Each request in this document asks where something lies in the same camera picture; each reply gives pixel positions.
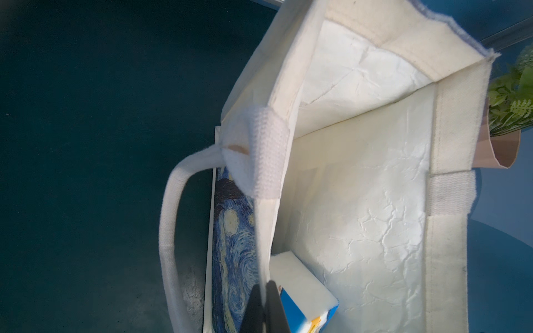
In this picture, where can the pink ribbed plant pot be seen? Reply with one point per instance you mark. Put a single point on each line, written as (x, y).
(495, 152)

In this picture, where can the tissue pack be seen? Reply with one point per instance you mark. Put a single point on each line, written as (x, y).
(308, 304)

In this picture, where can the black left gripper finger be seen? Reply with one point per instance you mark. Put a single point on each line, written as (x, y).
(266, 315)

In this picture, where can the artificial white flower plant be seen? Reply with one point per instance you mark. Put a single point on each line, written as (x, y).
(510, 97)

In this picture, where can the canvas bag starry night print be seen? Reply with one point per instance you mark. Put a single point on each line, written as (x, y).
(352, 132)

